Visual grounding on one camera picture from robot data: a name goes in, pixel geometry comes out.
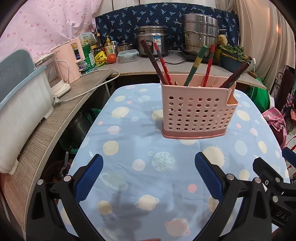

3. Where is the dark planter with greens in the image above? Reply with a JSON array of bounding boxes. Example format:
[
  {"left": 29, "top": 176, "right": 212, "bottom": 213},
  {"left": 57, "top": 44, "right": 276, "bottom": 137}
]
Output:
[{"left": 220, "top": 44, "right": 247, "bottom": 73}]

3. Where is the blue planet-print tablecloth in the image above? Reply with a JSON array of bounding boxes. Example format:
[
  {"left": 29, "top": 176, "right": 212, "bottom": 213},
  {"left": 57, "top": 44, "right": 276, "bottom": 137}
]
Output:
[{"left": 69, "top": 83, "right": 289, "bottom": 240}]

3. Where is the white blue dish rack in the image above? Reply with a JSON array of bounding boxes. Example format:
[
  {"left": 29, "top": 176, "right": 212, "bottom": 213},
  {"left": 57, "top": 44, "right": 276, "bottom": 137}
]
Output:
[{"left": 1, "top": 49, "right": 54, "bottom": 175}]

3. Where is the dark red chopstick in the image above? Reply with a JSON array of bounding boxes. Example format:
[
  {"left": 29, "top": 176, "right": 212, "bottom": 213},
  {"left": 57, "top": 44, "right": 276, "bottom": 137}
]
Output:
[
  {"left": 140, "top": 39, "right": 169, "bottom": 85},
  {"left": 220, "top": 60, "right": 251, "bottom": 88}
]

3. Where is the red tomato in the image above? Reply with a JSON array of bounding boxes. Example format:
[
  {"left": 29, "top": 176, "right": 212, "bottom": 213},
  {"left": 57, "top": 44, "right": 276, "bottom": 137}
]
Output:
[{"left": 107, "top": 54, "right": 117, "bottom": 64}]

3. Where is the stainless steel steamer pot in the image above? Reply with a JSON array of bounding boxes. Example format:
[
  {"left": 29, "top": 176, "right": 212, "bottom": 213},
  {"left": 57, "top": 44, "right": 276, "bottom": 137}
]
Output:
[{"left": 182, "top": 13, "right": 225, "bottom": 57}]

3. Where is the pink dotted cloth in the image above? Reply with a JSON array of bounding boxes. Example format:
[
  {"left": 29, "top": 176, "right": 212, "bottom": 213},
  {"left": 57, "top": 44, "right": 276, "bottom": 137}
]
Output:
[{"left": 1, "top": 0, "right": 102, "bottom": 59}]

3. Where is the navy floral backdrop cloth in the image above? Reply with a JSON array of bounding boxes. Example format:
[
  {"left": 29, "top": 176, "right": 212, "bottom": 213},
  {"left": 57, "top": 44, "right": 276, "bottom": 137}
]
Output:
[{"left": 95, "top": 3, "right": 239, "bottom": 47}]

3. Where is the green bag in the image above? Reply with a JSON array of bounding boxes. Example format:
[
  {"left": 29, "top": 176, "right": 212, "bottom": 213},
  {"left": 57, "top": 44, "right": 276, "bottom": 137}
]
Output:
[{"left": 245, "top": 86, "right": 270, "bottom": 113}]

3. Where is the pink electric kettle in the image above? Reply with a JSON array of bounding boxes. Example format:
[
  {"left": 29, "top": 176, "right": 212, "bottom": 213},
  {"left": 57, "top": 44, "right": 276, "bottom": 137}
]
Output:
[{"left": 51, "top": 38, "right": 85, "bottom": 83}]

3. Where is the bright red chopstick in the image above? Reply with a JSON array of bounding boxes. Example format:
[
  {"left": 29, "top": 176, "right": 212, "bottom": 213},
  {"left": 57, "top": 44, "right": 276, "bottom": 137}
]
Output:
[
  {"left": 202, "top": 44, "right": 216, "bottom": 87},
  {"left": 154, "top": 42, "right": 172, "bottom": 85}
]

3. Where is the green box package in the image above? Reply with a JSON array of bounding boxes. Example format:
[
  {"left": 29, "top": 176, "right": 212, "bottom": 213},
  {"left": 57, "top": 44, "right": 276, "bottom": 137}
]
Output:
[{"left": 81, "top": 44, "right": 95, "bottom": 72}]

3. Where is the beige curtain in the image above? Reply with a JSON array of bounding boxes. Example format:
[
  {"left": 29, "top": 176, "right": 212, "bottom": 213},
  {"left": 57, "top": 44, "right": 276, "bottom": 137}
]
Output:
[{"left": 215, "top": 0, "right": 295, "bottom": 90}]

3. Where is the clear food storage container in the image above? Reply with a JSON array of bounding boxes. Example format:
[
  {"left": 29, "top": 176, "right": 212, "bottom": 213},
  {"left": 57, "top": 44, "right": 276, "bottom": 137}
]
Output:
[{"left": 118, "top": 49, "right": 139, "bottom": 63}]

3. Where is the pink floral cloth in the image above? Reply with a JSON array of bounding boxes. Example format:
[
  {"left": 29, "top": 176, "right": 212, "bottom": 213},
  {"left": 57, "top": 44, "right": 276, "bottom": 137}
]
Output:
[{"left": 262, "top": 108, "right": 287, "bottom": 149}]

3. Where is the yellow oil bottle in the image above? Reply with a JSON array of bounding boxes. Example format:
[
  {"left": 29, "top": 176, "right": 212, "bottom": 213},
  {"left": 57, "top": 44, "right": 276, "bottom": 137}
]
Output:
[{"left": 104, "top": 36, "right": 115, "bottom": 57}]

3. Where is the pink perforated utensil basket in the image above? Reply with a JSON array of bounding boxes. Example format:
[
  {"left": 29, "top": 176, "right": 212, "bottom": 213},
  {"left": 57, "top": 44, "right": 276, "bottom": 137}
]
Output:
[{"left": 161, "top": 78, "right": 238, "bottom": 140}]

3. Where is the silver rice cooker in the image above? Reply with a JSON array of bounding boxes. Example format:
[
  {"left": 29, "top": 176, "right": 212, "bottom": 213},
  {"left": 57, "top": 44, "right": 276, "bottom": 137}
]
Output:
[{"left": 137, "top": 26, "right": 169, "bottom": 57}]

